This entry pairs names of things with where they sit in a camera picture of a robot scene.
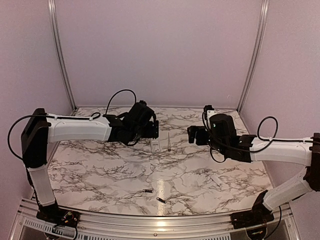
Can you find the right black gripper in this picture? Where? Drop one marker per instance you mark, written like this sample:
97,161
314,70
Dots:
192,135

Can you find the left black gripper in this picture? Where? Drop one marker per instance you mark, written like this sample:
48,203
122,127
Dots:
149,133

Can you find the white remote control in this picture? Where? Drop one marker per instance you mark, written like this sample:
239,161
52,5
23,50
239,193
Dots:
155,145

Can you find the white battery cover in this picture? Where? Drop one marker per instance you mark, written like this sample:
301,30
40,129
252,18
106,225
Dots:
216,180

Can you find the black AAA battery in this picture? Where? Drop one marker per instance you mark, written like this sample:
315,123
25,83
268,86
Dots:
147,190
161,200

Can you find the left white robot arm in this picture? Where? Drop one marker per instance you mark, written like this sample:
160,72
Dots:
42,128

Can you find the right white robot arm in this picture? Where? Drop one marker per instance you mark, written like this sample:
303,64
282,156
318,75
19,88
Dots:
219,133

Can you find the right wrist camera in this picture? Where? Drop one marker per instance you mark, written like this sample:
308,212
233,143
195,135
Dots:
208,112

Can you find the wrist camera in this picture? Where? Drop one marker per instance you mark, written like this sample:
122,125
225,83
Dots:
208,112
142,102

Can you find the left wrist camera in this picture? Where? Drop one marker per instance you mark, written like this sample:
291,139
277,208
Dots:
142,102

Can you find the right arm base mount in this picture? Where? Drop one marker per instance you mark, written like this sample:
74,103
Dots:
258,215

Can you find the front aluminium rail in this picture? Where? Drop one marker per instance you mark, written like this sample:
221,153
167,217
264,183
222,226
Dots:
106,226

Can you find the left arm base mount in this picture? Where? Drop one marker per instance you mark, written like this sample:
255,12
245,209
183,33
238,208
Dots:
58,216

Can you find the right aluminium frame post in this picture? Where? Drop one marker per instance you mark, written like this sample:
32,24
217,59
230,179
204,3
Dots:
261,28

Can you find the aluminium frame post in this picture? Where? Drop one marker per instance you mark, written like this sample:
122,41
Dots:
60,55
261,28

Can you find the left aluminium frame post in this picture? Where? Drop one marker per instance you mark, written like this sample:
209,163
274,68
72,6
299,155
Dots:
60,55

